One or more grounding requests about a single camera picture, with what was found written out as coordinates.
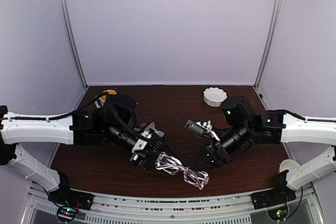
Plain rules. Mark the aluminium frame post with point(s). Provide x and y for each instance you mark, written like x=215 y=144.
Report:
x=269 y=40
x=72 y=43

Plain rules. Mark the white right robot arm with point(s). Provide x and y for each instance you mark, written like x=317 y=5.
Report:
x=270 y=127

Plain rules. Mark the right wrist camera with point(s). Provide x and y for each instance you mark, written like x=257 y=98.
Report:
x=202 y=129

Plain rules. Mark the left aluminium frame post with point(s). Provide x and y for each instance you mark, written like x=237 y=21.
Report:
x=72 y=43

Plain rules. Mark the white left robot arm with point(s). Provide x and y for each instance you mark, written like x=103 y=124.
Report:
x=114 y=121

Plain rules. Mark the pink frame sunglasses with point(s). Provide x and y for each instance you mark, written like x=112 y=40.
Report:
x=172 y=165

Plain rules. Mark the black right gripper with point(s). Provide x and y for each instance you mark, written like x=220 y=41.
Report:
x=215 y=152

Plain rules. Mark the light blue cloth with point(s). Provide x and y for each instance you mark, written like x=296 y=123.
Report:
x=159 y=133

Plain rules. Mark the white fluted ceramic bowl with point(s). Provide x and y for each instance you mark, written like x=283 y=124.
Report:
x=214 y=96

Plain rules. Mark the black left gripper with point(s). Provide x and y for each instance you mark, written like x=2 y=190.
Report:
x=142 y=153

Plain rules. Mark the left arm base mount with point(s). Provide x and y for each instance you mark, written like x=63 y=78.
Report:
x=70 y=203

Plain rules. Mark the right aluminium frame post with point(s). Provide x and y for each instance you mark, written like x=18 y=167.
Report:
x=269 y=40

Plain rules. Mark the front aluminium rail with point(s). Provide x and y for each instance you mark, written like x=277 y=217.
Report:
x=234 y=208

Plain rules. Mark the white floral mug yellow inside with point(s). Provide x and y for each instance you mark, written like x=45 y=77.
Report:
x=101 y=100

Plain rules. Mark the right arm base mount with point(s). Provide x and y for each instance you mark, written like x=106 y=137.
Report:
x=275 y=201

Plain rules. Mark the white paper cup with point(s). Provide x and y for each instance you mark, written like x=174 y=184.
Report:
x=287 y=165

